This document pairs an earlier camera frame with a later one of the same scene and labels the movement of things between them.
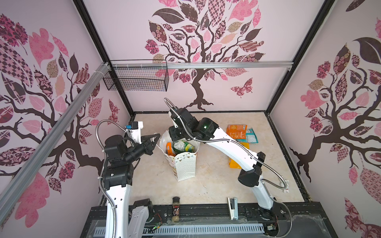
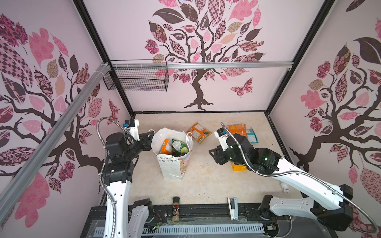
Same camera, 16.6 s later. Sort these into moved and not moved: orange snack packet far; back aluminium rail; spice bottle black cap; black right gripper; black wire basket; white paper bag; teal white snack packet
Moved: white paper bag; black right gripper
Not moved: black wire basket; orange snack packet far; teal white snack packet; spice bottle black cap; back aluminium rail
